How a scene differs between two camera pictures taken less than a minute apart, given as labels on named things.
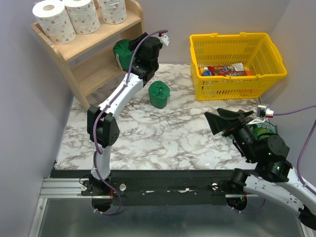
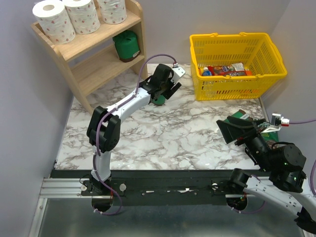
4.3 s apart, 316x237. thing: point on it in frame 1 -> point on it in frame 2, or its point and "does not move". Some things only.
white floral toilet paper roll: [55, 18] does not move
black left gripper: [135, 43] -> [173, 90]
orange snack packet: [249, 72] does not move
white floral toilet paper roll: [113, 11] does not move
